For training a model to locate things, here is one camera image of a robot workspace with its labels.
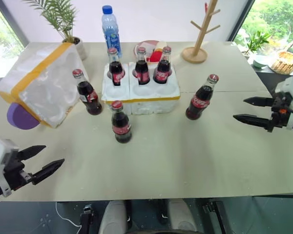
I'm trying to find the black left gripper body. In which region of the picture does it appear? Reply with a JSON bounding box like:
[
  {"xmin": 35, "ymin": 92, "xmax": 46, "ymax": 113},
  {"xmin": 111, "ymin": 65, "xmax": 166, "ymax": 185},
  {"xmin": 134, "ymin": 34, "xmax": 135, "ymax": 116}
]
[{"xmin": 1, "ymin": 149, "xmax": 34, "ymax": 192}]

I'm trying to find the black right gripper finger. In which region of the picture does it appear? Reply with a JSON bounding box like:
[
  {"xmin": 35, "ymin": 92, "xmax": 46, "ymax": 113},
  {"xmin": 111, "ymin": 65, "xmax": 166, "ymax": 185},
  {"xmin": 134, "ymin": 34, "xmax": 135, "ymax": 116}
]
[
  {"xmin": 232, "ymin": 114, "xmax": 272, "ymax": 133},
  {"xmin": 243, "ymin": 96, "xmax": 274, "ymax": 108}
]

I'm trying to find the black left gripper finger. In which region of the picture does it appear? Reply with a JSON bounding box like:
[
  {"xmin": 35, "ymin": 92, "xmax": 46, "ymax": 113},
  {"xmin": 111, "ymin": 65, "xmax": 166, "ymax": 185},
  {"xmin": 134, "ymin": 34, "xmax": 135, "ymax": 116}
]
[
  {"xmin": 30, "ymin": 158, "xmax": 65, "ymax": 186},
  {"xmin": 16, "ymin": 145, "xmax": 47, "ymax": 162}
]

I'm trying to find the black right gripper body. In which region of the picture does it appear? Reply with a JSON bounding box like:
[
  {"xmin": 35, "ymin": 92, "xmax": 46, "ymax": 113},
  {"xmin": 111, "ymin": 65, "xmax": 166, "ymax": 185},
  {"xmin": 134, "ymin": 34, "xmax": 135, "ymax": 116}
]
[{"xmin": 267, "ymin": 90, "xmax": 293, "ymax": 133}]

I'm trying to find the glass cola bottle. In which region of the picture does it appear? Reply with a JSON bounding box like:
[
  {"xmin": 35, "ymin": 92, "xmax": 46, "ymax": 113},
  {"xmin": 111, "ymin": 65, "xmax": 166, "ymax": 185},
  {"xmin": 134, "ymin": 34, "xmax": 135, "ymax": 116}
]
[
  {"xmin": 152, "ymin": 46, "xmax": 172, "ymax": 85},
  {"xmin": 72, "ymin": 69, "xmax": 104, "ymax": 116},
  {"xmin": 107, "ymin": 47, "xmax": 126, "ymax": 87},
  {"xmin": 185, "ymin": 74, "xmax": 220, "ymax": 121},
  {"xmin": 111, "ymin": 100, "xmax": 133, "ymax": 144},
  {"xmin": 134, "ymin": 46, "xmax": 151, "ymax": 85}
]

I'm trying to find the large foam box yellow tape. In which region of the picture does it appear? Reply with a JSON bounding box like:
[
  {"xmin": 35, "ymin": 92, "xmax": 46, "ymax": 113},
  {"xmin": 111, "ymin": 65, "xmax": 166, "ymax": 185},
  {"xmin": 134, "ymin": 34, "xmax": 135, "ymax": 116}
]
[{"xmin": 0, "ymin": 42, "xmax": 88, "ymax": 129}]

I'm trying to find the white foam bottle tray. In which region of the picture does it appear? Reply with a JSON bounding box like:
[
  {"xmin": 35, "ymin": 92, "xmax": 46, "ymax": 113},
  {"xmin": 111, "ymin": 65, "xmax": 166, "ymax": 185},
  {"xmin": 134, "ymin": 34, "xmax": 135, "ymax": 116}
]
[{"xmin": 101, "ymin": 61, "xmax": 181, "ymax": 116}]

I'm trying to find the dark side shelf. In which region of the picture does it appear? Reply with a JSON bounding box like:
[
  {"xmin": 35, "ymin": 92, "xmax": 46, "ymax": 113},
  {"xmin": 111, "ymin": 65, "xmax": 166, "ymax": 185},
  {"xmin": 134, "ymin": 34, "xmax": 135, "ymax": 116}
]
[{"xmin": 251, "ymin": 63, "xmax": 293, "ymax": 95}]

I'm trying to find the purple round disc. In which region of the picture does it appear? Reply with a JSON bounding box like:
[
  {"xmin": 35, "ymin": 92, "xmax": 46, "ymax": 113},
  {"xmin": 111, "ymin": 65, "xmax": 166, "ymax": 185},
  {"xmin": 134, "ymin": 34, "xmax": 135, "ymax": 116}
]
[{"xmin": 6, "ymin": 103, "xmax": 40, "ymax": 130}]

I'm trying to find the green bowl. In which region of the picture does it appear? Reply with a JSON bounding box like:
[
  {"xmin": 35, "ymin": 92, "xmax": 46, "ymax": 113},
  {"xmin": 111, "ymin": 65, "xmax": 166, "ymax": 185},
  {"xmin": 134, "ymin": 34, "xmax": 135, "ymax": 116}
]
[{"xmin": 251, "ymin": 54, "xmax": 270, "ymax": 69}]

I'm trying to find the wicker basket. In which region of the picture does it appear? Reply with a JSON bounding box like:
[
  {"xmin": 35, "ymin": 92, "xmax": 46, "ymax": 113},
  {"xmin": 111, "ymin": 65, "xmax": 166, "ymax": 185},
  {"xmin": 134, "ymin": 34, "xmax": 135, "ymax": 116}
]
[{"xmin": 268, "ymin": 37, "xmax": 293, "ymax": 75}]

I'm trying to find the small leafy potted plant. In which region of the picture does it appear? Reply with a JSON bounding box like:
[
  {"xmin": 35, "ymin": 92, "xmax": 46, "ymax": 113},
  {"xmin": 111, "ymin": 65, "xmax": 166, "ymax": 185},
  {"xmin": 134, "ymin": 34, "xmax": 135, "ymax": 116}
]
[{"xmin": 241, "ymin": 29, "xmax": 273, "ymax": 59}]

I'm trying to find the black stand foot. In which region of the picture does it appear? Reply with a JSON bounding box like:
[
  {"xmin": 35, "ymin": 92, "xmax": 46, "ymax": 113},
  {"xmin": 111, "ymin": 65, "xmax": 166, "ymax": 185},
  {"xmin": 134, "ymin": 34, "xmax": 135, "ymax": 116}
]
[
  {"xmin": 78, "ymin": 204, "xmax": 94, "ymax": 234},
  {"xmin": 201, "ymin": 200, "xmax": 229, "ymax": 234}
]

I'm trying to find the white robot leg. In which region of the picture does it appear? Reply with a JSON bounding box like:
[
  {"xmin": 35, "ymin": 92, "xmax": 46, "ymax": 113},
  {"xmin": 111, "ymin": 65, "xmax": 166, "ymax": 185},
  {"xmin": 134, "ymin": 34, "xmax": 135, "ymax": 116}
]
[
  {"xmin": 98, "ymin": 199, "xmax": 128, "ymax": 234},
  {"xmin": 166, "ymin": 198, "xmax": 199, "ymax": 234}
]

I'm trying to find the wooden tree stand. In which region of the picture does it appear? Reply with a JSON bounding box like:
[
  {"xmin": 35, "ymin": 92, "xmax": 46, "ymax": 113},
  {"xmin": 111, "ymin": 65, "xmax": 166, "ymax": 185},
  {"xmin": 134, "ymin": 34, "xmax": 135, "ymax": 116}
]
[{"xmin": 181, "ymin": 0, "xmax": 222, "ymax": 64}]

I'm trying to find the pink plate with toy food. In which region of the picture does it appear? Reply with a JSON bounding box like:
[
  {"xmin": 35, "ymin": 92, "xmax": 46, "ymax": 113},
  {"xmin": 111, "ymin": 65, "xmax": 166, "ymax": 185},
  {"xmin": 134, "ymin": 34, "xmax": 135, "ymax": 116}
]
[{"xmin": 133, "ymin": 39, "xmax": 169, "ymax": 64}]

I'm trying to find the potted palm plant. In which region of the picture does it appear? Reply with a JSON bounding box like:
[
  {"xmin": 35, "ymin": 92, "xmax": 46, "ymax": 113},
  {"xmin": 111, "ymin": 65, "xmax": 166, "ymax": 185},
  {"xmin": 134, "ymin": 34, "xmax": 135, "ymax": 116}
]
[{"xmin": 21, "ymin": 0, "xmax": 88, "ymax": 61}]

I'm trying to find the blue cap water bottle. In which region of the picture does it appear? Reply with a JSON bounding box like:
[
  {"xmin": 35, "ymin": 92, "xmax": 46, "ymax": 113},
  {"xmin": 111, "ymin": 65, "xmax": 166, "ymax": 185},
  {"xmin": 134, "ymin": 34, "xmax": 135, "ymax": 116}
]
[{"xmin": 102, "ymin": 5, "xmax": 122, "ymax": 58}]

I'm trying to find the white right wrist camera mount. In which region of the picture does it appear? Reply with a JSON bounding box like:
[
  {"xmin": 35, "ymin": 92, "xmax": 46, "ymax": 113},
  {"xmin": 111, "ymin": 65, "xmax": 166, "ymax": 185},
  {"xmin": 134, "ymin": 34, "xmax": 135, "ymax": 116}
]
[{"xmin": 274, "ymin": 77, "xmax": 293, "ymax": 129}]

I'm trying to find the white floor cable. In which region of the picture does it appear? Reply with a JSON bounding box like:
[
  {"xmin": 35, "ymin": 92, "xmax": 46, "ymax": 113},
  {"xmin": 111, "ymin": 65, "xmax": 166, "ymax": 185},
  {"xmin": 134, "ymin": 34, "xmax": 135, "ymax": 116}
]
[{"xmin": 55, "ymin": 201, "xmax": 82, "ymax": 228}]

